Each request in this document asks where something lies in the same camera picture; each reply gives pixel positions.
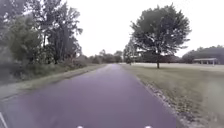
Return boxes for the grass verge strip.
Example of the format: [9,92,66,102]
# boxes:
[0,63,108,101]

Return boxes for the large lone tree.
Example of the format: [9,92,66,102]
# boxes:
[130,3,192,70]

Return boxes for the open shelter building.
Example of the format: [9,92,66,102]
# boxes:
[192,57,219,66]

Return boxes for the distant tree line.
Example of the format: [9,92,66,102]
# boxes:
[84,49,125,65]

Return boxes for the distant wooded hill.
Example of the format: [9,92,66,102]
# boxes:
[181,45,224,65]

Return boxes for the wood of tall trees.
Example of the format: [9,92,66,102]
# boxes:
[0,0,88,84]

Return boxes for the dark asphalt path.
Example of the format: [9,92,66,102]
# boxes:
[0,63,183,128]

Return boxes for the grass field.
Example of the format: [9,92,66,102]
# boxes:
[119,62,224,128]

